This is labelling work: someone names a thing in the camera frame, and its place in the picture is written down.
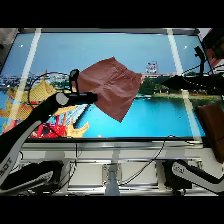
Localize black cable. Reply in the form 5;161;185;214
27;71;72;108
119;134;175;186

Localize heap of clothes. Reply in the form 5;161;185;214
201;28;224;70

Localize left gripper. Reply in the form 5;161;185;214
68;92;99;105

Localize silver frame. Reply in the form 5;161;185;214
0;137;224;197

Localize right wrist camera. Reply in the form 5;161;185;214
194;45;207;79

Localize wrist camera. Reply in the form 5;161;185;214
69;68;81;95
194;45;207;79

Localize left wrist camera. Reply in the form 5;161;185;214
69;68;81;95

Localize brown garment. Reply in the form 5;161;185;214
195;102;224;164

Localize red-brown shorts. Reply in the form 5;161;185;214
76;56;144;123

